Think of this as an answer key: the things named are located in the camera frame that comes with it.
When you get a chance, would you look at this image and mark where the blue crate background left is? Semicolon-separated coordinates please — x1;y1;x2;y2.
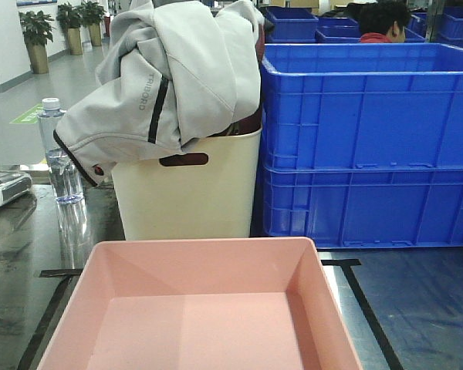
265;6;319;43

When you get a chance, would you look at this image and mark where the grey device on table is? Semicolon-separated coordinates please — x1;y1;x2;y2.
0;170;32;207

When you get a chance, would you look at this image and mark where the blue crate background right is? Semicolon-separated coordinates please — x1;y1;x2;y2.
436;7;463;48

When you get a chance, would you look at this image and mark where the large blue crate lower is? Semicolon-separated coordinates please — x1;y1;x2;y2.
262;166;463;249

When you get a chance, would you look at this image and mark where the blue crate background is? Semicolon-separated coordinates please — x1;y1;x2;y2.
436;7;463;48
265;6;319;43

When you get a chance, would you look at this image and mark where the potted plant gold pot left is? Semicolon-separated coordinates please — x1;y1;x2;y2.
19;11;54;74

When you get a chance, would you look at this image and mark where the potted plant gold pot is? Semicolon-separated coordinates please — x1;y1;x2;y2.
19;11;54;74
56;2;83;56
79;1;105;47

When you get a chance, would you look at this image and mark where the pink plastic bin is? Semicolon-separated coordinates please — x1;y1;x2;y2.
39;237;362;369

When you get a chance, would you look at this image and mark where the large blue crate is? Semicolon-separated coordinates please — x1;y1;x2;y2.
262;166;463;249
261;43;463;170

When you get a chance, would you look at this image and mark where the person with dark hair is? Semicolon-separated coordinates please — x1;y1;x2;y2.
358;1;411;43

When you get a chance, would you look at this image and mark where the potted plant gold pot middle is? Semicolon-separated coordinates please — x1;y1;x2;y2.
56;2;83;56

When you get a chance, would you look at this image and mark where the potted plant gold pot right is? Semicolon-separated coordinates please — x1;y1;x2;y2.
79;1;105;47

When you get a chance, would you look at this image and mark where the large blue crate upper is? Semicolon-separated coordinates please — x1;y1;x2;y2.
261;43;463;170

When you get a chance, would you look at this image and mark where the grey jacket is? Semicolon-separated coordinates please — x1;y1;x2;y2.
53;1;264;186

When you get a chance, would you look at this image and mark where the cream plastic basket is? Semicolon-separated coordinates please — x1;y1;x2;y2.
112;115;262;241

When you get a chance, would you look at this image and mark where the clear water bottle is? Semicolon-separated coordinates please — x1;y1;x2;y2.
37;96;85;204

